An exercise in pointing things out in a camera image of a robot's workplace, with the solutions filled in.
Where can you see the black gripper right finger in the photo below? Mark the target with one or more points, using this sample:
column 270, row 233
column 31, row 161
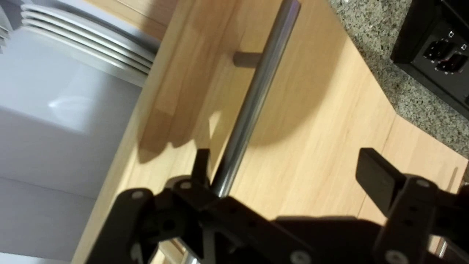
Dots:
column 415, row 214

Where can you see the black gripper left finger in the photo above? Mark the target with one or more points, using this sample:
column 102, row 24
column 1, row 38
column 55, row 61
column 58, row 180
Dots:
column 196, row 220

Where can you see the black electric stove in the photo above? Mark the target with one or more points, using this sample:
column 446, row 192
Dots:
column 434, row 48

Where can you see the white dinner plate stack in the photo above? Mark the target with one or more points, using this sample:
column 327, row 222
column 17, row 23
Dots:
column 89, row 41

